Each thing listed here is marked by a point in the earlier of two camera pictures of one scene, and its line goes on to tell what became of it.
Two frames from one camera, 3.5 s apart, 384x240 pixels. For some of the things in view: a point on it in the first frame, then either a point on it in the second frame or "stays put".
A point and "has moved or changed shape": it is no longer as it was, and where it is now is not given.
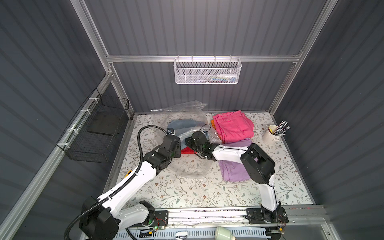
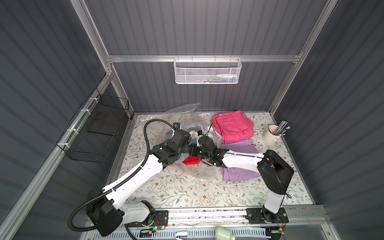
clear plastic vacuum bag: (181, 119) has moved or changed shape
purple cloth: (234, 170) stays put
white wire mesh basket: (207, 70) stays put
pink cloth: (233, 126) stays put
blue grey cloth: (180, 125) has moved or changed shape
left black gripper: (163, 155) stays put
